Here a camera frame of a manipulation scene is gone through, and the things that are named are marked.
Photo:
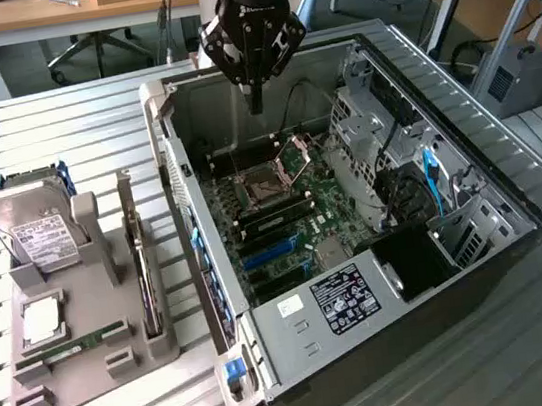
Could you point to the grey power supply with label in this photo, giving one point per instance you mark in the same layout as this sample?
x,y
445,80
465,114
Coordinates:
x,y
290,341

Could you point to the CPU socket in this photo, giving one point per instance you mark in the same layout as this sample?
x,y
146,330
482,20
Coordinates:
x,y
261,186

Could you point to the silver metal disk bay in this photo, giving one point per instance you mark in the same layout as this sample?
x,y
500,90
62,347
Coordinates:
x,y
359,150

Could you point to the aluminium profile frame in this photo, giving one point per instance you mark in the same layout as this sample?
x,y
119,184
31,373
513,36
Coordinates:
x,y
525,0

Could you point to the grey parts rack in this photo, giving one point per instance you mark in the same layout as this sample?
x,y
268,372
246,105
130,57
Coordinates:
x,y
87,299

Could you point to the silver chipset heatsink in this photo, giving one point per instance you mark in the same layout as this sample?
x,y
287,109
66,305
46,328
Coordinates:
x,y
332,252

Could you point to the silver CPU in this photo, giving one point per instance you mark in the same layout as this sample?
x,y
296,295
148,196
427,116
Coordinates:
x,y
40,321

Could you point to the wooden desk with white legs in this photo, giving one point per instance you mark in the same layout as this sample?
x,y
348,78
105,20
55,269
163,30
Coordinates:
x,y
23,18

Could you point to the black plastic fan shroud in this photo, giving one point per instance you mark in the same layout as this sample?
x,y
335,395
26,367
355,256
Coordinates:
x,y
410,259

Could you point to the graphics card with metal bracket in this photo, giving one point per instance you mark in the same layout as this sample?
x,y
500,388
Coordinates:
x,y
145,281

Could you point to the green RAM stick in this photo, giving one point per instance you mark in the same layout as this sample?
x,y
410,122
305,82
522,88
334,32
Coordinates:
x,y
69,348

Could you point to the thin socket locking lever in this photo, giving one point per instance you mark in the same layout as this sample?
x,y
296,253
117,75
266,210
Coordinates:
x,y
237,167

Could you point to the hard disk with blue carrier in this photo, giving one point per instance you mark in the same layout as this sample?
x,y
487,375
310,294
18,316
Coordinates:
x,y
30,216

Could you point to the blue case latch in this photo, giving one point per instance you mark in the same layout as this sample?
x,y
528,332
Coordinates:
x,y
233,371

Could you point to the office chair base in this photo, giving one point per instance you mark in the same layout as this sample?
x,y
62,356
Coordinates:
x,y
97,45

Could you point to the black RAM stick with label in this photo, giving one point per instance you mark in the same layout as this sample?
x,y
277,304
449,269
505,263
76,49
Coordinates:
x,y
273,220

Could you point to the grey controller box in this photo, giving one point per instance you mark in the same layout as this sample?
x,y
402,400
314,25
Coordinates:
x,y
531,75

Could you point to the open black PC case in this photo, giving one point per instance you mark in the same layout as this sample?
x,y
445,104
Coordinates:
x,y
378,390

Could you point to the green motherboard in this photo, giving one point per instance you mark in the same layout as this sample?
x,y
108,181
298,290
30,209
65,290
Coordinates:
x,y
330,194

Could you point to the open metal socket cover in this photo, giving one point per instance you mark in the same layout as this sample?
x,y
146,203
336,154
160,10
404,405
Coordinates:
x,y
295,156

